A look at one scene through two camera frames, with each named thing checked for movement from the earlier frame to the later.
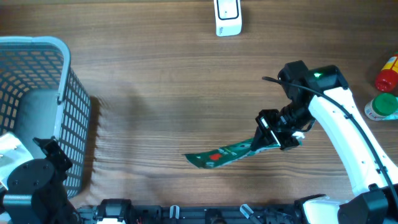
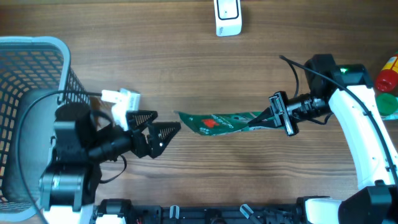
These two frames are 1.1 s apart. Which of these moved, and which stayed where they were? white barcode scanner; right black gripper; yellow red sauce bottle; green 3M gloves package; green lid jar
Moved: right black gripper; green 3M gloves package
Stayed: green lid jar; white barcode scanner; yellow red sauce bottle
